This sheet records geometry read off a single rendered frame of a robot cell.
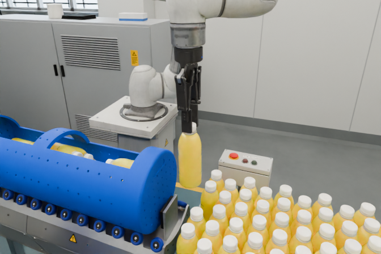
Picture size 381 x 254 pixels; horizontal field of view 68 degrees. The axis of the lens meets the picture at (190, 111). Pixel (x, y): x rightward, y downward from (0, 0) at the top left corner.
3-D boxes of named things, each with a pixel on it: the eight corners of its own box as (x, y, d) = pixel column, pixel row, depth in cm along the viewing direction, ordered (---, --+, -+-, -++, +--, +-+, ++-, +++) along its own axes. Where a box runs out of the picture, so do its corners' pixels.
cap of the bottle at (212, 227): (214, 236, 80) (214, 231, 79) (203, 229, 82) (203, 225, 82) (221, 228, 83) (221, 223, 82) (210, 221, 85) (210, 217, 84)
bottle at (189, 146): (206, 184, 88) (206, 130, 81) (186, 192, 84) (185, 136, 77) (193, 173, 93) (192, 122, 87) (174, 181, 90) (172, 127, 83)
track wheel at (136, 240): (134, 228, 97) (131, 229, 95) (145, 232, 95) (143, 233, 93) (130, 242, 96) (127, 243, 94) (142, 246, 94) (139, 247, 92)
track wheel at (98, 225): (97, 216, 102) (94, 217, 100) (108, 220, 100) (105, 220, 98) (94, 229, 101) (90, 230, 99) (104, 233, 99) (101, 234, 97)
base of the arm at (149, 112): (130, 102, 182) (129, 94, 179) (163, 106, 177) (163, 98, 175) (117, 114, 165) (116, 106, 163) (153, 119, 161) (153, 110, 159)
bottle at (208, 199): (211, 217, 112) (212, 178, 104) (222, 229, 106) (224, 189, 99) (196, 224, 108) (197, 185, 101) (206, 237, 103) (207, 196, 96)
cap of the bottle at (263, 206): (262, 214, 88) (263, 209, 88) (253, 206, 91) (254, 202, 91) (271, 208, 90) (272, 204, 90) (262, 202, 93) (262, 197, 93)
